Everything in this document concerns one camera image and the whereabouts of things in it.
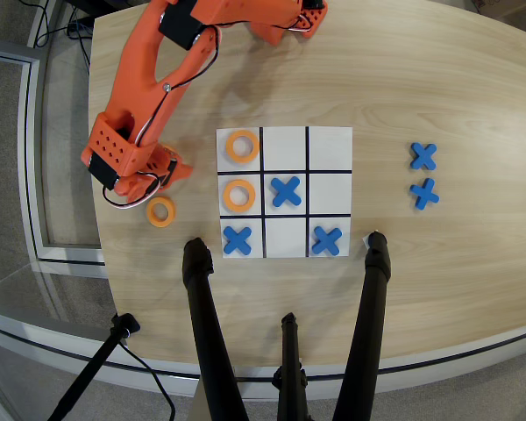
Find orange gripper black servo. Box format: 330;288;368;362
87;146;193;198

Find blue foam cross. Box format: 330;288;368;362
311;225;344;257
409;142;438;171
409;177;441;211
271;175;302;208
223;225;253;256

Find white tic-tac-toe grid board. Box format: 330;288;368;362
216;125;354;260

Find short black tripod leg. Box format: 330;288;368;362
271;311;310;421

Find thin black stand pole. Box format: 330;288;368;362
46;312;141;421

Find orange foam ring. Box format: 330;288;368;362
225;129;261;165
222;178;257;211
146;196;177;228

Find grey metal floor frame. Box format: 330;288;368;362
0;37;107;267

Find black floor cable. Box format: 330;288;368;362
32;0;93;67

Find black cable of stand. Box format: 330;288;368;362
117;339;177;421

